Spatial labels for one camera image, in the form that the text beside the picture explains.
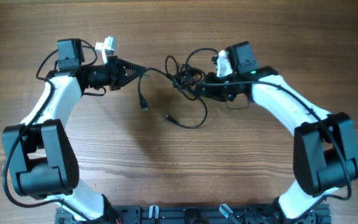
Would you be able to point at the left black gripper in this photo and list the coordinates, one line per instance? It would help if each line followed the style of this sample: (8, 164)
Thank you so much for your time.
(117, 74)

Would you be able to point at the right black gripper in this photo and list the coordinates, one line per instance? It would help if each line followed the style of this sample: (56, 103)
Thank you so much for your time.
(208, 91)

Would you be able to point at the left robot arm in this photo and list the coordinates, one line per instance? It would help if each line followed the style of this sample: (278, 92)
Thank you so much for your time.
(40, 161)

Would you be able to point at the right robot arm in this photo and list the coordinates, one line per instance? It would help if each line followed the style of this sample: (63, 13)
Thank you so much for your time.
(325, 147)

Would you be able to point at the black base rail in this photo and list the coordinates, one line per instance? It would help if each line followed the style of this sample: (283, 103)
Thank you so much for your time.
(180, 215)

